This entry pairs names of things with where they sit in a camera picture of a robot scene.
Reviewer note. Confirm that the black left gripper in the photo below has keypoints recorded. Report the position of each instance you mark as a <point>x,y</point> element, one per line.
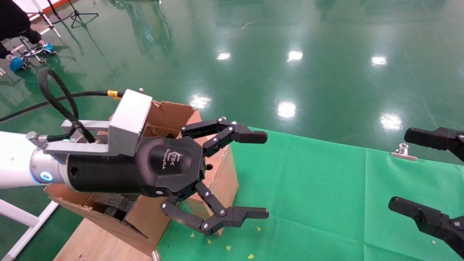
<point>166,163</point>

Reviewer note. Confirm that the small brown cardboard box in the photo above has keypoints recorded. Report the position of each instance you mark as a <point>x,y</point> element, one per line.
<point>224,177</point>

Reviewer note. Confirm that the green table cloth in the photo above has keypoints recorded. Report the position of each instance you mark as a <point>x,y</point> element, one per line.
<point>308,199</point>

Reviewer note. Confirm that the large open cardboard carton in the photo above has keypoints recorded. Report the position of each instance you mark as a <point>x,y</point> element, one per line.
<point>148,224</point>

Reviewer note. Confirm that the black tripod stand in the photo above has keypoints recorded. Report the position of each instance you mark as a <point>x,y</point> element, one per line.
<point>76,14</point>

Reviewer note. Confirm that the white floor frame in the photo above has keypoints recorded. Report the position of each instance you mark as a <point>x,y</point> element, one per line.
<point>18,214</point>

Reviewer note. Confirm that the black foam piece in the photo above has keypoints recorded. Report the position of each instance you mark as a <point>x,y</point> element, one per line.
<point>112,204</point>

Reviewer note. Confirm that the black pole stand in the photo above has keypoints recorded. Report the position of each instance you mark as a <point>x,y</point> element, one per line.
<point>61,16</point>

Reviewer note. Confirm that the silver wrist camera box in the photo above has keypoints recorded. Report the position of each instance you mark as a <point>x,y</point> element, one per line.
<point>127,119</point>

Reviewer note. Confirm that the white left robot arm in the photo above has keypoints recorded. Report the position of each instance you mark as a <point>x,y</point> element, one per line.
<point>14,159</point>

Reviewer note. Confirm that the seated person in black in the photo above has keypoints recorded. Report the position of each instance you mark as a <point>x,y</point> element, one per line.
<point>12,18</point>

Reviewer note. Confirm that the chrome wheeled stool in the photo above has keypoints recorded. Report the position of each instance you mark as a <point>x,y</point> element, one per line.
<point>32,52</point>

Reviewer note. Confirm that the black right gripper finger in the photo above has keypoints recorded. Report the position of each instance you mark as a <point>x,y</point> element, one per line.
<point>431,219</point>
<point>431,138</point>

